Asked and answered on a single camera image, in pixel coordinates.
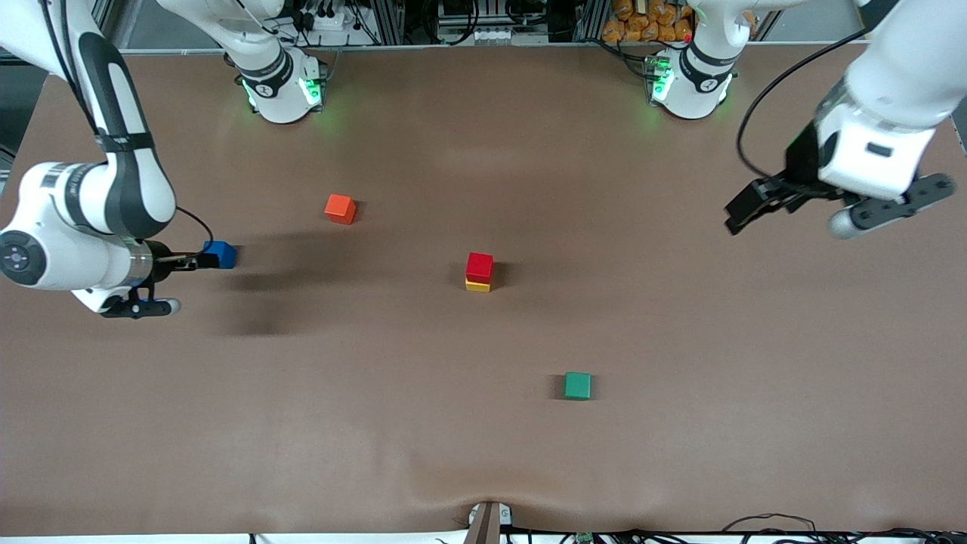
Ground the bag of orange snacks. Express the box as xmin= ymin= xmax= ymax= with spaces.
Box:
xmin=602 ymin=0 xmax=696 ymax=44

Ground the black looped cable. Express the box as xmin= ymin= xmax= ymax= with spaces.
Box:
xmin=721 ymin=514 xmax=817 ymax=539

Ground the blue wooden block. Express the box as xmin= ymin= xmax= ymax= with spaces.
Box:
xmin=202 ymin=240 xmax=238 ymax=270

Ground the metal table edge clamp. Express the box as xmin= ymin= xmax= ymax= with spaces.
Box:
xmin=465 ymin=500 xmax=514 ymax=544

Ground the orange wooden block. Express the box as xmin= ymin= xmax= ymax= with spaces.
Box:
xmin=324 ymin=194 xmax=357 ymax=226

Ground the white power strip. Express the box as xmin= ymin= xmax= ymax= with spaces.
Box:
xmin=298 ymin=8 xmax=356 ymax=32

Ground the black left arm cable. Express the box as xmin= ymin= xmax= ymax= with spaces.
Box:
xmin=737 ymin=26 xmax=866 ymax=182

